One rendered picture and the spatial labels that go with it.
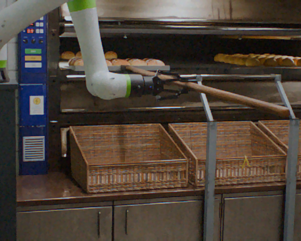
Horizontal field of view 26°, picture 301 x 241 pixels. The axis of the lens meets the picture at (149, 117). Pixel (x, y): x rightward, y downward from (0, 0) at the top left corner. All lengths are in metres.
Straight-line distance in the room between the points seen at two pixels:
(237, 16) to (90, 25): 1.55
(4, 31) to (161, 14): 1.55
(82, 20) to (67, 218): 1.11
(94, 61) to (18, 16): 0.38
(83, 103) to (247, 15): 1.14
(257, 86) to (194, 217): 1.05
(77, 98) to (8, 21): 1.36
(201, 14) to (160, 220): 1.27
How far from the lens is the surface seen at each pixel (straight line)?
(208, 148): 3.35
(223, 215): 3.54
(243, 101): 2.17
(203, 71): 3.93
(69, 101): 3.71
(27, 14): 2.45
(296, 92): 4.23
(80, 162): 3.45
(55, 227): 3.29
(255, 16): 4.04
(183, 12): 3.86
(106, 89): 2.51
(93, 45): 2.63
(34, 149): 3.70
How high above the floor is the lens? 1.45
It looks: 8 degrees down
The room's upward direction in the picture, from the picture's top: 1 degrees clockwise
